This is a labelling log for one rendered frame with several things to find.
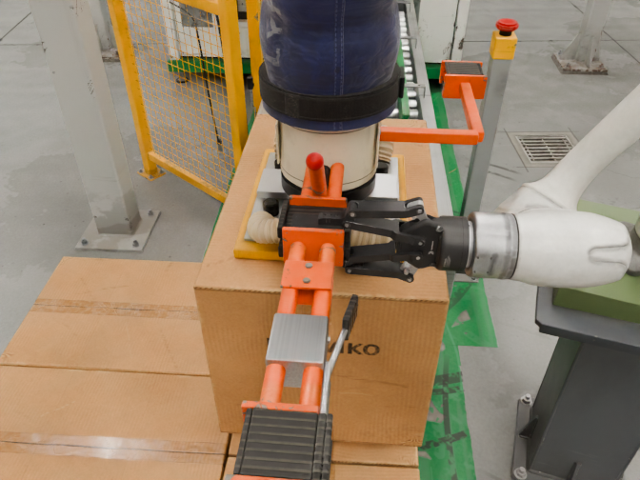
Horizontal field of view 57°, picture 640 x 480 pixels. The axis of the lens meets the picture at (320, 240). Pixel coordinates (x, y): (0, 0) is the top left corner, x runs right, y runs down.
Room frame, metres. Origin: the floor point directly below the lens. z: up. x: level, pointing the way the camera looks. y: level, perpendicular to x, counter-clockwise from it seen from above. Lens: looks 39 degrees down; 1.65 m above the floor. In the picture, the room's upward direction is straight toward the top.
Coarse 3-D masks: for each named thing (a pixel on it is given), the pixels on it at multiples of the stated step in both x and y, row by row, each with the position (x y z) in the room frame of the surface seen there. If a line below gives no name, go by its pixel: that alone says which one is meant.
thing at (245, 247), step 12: (264, 156) 1.04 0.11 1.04; (264, 168) 0.99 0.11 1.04; (276, 168) 0.96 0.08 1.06; (252, 192) 0.90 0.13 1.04; (252, 204) 0.86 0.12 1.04; (264, 204) 0.82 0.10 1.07; (276, 204) 0.82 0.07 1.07; (276, 216) 0.82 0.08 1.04; (240, 228) 0.79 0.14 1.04; (240, 240) 0.76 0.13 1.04; (252, 240) 0.75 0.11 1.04; (240, 252) 0.73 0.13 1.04; (252, 252) 0.73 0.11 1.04; (264, 252) 0.73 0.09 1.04; (276, 252) 0.73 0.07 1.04
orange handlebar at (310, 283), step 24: (480, 120) 0.96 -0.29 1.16; (336, 168) 0.79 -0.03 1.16; (336, 192) 0.72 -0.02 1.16; (288, 264) 0.55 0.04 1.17; (312, 264) 0.55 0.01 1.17; (288, 288) 0.51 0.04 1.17; (312, 288) 0.51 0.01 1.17; (288, 312) 0.47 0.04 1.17; (312, 312) 0.47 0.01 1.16; (264, 384) 0.37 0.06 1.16; (312, 384) 0.37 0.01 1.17
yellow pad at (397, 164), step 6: (396, 156) 1.03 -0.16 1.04; (402, 156) 1.04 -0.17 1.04; (378, 162) 0.96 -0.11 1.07; (390, 162) 1.00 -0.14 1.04; (396, 162) 1.00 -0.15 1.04; (402, 162) 1.01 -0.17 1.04; (378, 168) 0.94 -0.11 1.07; (384, 168) 0.94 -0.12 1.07; (390, 168) 0.98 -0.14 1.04; (396, 168) 0.98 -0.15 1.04; (402, 168) 0.99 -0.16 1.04; (402, 174) 0.97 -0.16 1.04; (402, 180) 0.94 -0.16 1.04; (402, 186) 0.92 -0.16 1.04; (402, 192) 0.90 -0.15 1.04; (402, 198) 0.88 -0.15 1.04
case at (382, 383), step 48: (240, 192) 0.93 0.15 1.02; (432, 192) 0.93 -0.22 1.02; (240, 288) 0.66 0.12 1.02; (336, 288) 0.66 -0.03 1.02; (384, 288) 0.66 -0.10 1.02; (432, 288) 0.66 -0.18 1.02; (240, 336) 0.66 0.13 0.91; (336, 336) 0.65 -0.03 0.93; (384, 336) 0.64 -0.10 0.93; (432, 336) 0.63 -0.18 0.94; (240, 384) 0.66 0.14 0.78; (336, 384) 0.65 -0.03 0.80; (384, 384) 0.64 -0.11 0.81; (432, 384) 0.63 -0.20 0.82; (240, 432) 0.66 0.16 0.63; (336, 432) 0.65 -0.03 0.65; (384, 432) 0.64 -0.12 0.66
